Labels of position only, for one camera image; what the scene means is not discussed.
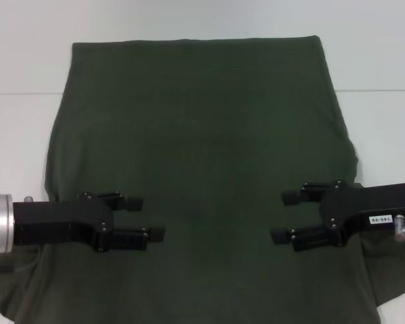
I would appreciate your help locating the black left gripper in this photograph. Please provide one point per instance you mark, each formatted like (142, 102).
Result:
(54, 221)

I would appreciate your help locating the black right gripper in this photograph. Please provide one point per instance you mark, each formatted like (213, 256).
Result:
(351, 209)

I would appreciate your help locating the dark green shirt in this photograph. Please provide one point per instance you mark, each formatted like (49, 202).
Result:
(202, 135)

